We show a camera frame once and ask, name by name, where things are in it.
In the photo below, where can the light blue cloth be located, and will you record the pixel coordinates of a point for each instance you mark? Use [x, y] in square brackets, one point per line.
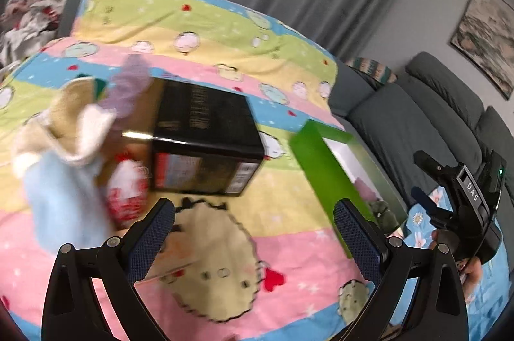
[60, 200]

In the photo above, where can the beige and white towel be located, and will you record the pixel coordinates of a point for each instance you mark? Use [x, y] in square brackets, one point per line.
[68, 124]

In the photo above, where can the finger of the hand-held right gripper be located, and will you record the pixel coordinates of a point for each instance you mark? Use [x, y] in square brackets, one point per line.
[435, 168]
[431, 206]

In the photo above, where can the pastel cartoon printed bedsheet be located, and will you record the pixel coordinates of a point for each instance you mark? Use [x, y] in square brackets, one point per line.
[225, 40]

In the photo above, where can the dark green cloth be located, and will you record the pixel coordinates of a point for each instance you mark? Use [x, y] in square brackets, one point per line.
[100, 88]

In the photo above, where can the striped patterned pillow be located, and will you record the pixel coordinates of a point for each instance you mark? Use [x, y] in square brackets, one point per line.
[371, 69]

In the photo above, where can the pile of clothes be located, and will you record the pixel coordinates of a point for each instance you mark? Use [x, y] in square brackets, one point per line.
[28, 20]

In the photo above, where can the framed landscape painting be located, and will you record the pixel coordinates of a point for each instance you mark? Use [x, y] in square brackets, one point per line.
[486, 40]

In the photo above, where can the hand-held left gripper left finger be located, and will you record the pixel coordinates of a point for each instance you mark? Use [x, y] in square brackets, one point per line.
[154, 232]

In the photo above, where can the purple cloth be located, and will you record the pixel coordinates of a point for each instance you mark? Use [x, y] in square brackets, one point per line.
[128, 88]

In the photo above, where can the black box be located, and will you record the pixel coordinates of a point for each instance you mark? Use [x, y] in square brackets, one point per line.
[200, 116]

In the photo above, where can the grey-green cloth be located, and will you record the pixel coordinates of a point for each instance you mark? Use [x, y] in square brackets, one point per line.
[383, 214]

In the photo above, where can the person's right hand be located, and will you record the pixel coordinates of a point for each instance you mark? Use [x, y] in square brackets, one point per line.
[472, 270]

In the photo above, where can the green box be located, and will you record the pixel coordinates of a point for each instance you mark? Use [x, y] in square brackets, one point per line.
[317, 156]

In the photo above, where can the red and white sock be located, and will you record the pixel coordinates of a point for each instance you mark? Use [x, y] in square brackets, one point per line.
[128, 188]

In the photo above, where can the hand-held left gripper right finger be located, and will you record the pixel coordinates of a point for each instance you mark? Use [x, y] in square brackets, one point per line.
[357, 236]

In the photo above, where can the grey sofa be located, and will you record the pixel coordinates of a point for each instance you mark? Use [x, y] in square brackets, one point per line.
[401, 124]

